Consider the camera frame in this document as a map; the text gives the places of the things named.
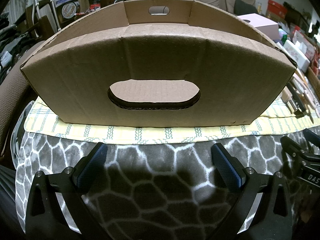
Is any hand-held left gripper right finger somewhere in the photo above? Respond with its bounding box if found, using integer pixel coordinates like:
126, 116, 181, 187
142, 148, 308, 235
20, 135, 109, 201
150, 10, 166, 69
207, 143, 293, 240

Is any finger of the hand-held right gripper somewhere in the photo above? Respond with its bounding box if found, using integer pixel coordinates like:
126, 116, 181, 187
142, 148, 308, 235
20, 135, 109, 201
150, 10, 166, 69
303, 128, 320, 144
280, 135, 320, 167

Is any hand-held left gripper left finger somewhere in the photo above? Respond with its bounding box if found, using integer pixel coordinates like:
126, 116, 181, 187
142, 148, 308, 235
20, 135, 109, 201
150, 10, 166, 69
25, 142, 110, 240

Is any cardboard box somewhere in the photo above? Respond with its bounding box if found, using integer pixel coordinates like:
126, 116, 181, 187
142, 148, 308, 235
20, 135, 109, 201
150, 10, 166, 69
19, 0, 298, 126

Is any pink box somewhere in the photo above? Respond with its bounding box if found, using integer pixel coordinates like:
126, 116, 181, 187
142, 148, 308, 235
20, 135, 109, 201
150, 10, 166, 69
236, 14, 279, 43

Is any beige foundation bottle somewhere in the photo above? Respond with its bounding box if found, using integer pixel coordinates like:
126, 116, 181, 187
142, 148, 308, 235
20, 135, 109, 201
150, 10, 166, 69
282, 89, 301, 113

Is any wicker basket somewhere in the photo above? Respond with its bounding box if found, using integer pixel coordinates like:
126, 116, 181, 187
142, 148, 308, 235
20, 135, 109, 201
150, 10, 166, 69
307, 66, 320, 98

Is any yellow plaid cloth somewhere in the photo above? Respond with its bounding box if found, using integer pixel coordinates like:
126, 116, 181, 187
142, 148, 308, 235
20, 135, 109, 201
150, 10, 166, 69
24, 97, 320, 145

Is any grey giraffe-pattern blanket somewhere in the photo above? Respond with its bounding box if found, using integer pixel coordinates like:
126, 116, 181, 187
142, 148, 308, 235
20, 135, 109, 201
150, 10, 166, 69
15, 127, 320, 240

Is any white foam box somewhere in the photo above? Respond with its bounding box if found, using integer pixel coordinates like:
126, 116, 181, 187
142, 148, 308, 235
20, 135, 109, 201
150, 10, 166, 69
284, 39, 318, 73

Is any brown padded chair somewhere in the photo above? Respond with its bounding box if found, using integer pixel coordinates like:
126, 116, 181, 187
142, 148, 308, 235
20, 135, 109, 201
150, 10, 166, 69
0, 66, 35, 156

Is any pile of red printed packages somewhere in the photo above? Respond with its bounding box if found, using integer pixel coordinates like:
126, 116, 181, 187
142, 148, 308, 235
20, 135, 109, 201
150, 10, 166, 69
287, 17, 320, 55

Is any purple and green object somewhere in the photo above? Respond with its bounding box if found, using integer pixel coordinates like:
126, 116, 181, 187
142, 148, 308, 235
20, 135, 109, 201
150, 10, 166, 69
277, 29, 291, 43

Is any red box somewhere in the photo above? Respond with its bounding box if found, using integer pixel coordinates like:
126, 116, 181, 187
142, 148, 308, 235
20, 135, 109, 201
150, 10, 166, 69
266, 0, 288, 18

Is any pile of clothes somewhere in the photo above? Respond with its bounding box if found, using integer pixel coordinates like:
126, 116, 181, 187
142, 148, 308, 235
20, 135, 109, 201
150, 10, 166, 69
0, 12, 34, 80

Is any dark sofa cushion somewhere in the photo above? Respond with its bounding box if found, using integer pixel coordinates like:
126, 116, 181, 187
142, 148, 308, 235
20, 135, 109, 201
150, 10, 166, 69
234, 0, 258, 16

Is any dark wooden chair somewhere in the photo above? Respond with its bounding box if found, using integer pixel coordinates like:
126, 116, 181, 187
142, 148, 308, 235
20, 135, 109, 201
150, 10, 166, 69
25, 0, 53, 38

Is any round printed tin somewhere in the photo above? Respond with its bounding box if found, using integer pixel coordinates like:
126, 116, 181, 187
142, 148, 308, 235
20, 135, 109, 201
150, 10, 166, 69
61, 1, 81, 20

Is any white tube rack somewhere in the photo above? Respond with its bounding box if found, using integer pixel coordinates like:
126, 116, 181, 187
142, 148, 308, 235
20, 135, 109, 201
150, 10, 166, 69
32, 0, 63, 32

